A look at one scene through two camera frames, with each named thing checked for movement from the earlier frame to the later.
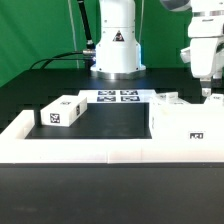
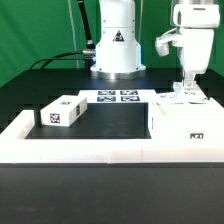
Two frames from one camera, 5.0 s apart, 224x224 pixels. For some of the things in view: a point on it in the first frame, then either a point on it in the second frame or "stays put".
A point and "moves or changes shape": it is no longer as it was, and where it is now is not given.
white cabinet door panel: x=169 y=98 moves or changes shape
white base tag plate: x=119 y=95 stays put
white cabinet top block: x=63 y=110 stays put
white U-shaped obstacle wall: x=16 y=149 stays put
